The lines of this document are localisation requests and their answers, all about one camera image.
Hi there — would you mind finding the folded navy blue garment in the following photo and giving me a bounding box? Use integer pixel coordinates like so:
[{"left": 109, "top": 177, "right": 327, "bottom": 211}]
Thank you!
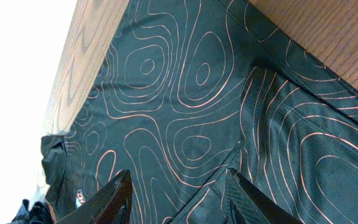
[{"left": 8, "top": 199, "right": 55, "bottom": 224}]

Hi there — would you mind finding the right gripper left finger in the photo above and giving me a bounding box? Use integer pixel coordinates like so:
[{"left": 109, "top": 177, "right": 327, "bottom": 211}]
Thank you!
[{"left": 57, "top": 170, "right": 132, "bottom": 224}]

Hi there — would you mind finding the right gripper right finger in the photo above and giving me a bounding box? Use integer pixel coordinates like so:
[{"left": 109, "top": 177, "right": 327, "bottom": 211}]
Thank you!
[{"left": 224, "top": 168, "right": 301, "bottom": 224}]

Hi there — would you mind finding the black shirt with orange lines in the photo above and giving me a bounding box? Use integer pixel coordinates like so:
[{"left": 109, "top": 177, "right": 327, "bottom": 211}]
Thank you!
[{"left": 41, "top": 0, "right": 358, "bottom": 223}]

